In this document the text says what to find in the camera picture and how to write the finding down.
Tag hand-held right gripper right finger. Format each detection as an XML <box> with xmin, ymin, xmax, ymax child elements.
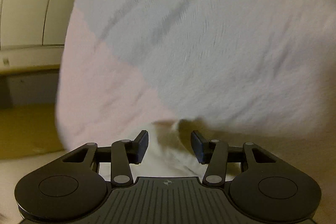
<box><xmin>191</xmin><ymin>130</ymin><xmax>278</xmax><ymax>186</ymax></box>

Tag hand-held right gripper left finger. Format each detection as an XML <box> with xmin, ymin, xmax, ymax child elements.
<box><xmin>62</xmin><ymin>130</ymin><xmax>150</xmax><ymax>186</ymax></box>

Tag white garment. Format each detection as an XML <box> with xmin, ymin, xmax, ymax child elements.
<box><xmin>100</xmin><ymin>119</ymin><xmax>244</xmax><ymax>180</ymax></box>

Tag grey pink herringbone blanket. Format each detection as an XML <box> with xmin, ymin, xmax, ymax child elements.
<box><xmin>54</xmin><ymin>0</ymin><xmax>336</xmax><ymax>151</ymax></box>

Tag cream wardrobe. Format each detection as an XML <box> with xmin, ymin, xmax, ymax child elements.
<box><xmin>0</xmin><ymin>0</ymin><xmax>85</xmax><ymax>52</ymax></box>

